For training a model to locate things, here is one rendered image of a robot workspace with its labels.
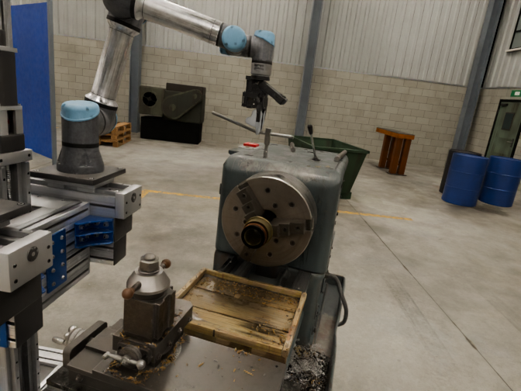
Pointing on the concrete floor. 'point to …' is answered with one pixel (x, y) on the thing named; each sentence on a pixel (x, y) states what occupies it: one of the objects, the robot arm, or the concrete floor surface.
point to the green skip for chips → (356, 158)
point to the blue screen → (36, 75)
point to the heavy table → (395, 150)
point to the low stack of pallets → (117, 135)
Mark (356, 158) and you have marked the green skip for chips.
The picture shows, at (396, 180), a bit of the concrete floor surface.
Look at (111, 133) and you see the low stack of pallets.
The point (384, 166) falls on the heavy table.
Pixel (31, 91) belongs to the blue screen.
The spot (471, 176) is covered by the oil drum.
